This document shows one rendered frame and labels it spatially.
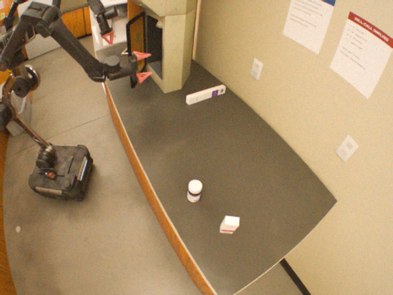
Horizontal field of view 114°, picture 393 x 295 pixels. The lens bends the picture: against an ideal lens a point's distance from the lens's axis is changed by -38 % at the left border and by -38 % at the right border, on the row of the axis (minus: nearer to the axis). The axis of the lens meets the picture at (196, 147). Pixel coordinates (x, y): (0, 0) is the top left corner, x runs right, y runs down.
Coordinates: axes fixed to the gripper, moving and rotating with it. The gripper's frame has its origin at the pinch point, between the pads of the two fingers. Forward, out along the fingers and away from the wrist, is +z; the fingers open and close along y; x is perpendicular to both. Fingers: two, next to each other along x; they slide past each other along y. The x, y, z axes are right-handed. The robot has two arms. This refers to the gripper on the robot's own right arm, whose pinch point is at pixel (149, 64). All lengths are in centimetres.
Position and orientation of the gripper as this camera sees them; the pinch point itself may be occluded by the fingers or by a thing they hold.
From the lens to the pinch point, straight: 97.2
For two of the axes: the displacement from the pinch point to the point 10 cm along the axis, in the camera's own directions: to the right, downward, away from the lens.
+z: 8.6, -3.4, 3.7
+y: 0.7, -6.5, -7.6
